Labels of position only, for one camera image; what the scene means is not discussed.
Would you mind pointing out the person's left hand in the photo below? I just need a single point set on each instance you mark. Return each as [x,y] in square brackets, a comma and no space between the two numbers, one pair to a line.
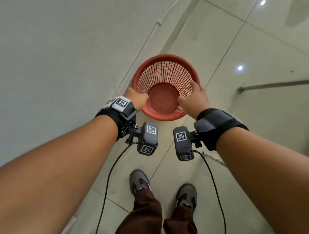
[134,97]

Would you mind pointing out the person's left thumb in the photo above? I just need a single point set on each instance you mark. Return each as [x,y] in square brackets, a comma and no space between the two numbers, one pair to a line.
[143,98]

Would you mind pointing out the white wall conduit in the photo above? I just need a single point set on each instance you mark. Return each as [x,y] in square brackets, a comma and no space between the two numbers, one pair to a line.
[147,42]

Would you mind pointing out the person's right thumb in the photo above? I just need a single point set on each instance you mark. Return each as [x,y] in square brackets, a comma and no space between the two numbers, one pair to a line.
[184,98]

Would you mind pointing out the brown trousers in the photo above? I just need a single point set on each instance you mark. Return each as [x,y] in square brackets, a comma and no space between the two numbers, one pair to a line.
[147,214]

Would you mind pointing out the grey metal rail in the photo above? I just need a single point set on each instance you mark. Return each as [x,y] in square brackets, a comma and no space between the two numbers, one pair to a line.
[275,84]

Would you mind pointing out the person's right hand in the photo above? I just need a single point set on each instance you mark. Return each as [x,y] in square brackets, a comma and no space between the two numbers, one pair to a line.
[196,101]

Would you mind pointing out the grey wrist camera with markers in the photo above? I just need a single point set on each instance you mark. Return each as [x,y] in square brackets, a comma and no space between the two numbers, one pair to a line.
[183,144]
[148,139]

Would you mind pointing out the red plastic mesh basket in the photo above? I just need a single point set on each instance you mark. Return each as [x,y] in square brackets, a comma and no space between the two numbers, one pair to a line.
[166,72]

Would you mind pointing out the person's right forearm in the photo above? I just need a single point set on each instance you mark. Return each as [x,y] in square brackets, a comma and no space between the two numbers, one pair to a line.
[263,178]

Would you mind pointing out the grey shoe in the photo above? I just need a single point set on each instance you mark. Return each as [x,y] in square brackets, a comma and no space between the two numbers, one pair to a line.
[186,196]
[138,179]

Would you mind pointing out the person's left forearm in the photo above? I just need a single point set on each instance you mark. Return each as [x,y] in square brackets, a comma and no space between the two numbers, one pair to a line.
[60,173]

